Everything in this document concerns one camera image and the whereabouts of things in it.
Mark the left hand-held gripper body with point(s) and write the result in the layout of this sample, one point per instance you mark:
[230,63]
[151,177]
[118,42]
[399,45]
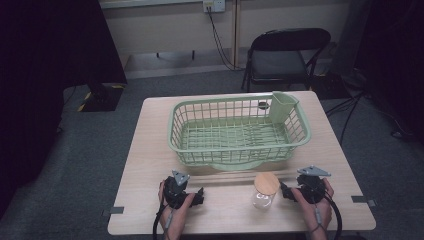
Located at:
[175,191]

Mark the grey table clamp bracket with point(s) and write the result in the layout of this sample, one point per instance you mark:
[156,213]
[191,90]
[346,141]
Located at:
[113,211]
[364,199]

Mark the dark curtain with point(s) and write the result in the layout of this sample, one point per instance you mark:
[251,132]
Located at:
[390,63]

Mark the person's right hand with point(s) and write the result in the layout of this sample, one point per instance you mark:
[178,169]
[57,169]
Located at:
[315,213]

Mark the green utensil holder cup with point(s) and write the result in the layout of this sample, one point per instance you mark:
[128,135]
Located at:
[281,106]

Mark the black curtain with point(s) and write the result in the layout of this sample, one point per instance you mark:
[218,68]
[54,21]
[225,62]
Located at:
[43,83]

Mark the green plastic dish basket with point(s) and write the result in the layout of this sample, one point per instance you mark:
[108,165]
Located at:
[238,133]

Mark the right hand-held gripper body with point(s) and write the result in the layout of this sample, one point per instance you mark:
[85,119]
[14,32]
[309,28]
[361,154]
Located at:
[311,186]

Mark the person's left hand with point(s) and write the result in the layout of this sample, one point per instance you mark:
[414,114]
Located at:
[176,216]

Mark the white wall power socket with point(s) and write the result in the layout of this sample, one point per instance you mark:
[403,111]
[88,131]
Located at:
[214,5]

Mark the black stand base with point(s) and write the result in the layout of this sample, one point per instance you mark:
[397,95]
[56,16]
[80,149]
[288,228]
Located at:
[100,95]

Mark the glass jar with wooden lid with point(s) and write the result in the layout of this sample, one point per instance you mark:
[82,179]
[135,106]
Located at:
[265,191]

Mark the black folding chair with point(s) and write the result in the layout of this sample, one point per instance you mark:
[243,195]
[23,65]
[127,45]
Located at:
[283,58]

